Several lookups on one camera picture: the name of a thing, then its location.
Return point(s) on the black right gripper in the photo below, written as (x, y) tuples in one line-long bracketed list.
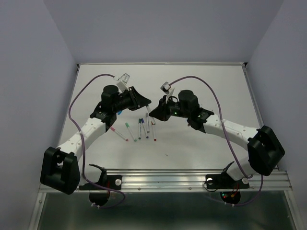
[(160, 112)]

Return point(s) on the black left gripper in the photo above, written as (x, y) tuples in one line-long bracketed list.
[(137, 100)]

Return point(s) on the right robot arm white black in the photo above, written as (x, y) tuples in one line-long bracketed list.
[(263, 147)]

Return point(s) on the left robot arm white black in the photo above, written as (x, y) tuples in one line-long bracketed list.
[(60, 168)]

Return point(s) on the grey cap marker pen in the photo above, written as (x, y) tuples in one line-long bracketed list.
[(147, 122)]

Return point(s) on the dark green cap marker pen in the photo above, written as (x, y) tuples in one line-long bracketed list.
[(139, 129)]

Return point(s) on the light green cap marker pen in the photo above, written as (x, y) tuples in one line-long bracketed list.
[(131, 132)]

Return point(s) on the red cap marker pen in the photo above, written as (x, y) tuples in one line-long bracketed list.
[(153, 131)]

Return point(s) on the pink cap marker pen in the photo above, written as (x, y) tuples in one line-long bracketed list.
[(119, 134)]

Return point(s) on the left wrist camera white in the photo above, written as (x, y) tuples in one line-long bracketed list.
[(122, 81)]

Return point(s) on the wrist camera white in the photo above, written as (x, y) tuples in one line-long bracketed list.
[(122, 81), (167, 89)]

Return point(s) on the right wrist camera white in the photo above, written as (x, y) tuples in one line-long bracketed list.
[(167, 89)]

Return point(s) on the aluminium rail frame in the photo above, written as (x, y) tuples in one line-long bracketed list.
[(154, 181)]

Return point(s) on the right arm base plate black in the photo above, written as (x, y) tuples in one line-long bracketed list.
[(229, 189)]

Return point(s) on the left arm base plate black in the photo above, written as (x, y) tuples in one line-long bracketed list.
[(108, 194)]

